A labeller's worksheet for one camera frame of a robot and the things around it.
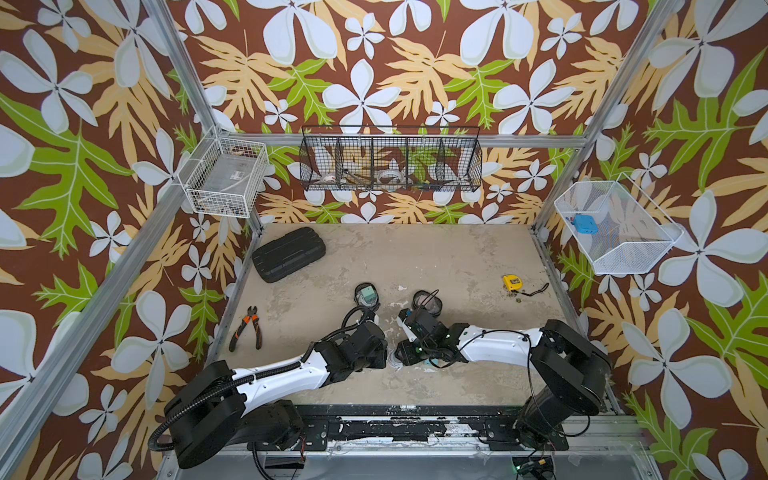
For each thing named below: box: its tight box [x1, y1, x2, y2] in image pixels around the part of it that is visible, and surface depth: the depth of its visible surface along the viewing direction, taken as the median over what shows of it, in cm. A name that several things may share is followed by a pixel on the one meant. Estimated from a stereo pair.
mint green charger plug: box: [360, 286, 377, 303], surface depth 100 cm
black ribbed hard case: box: [252, 227, 326, 283], surface depth 107 cm
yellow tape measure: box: [503, 274, 523, 291], surface depth 103 cm
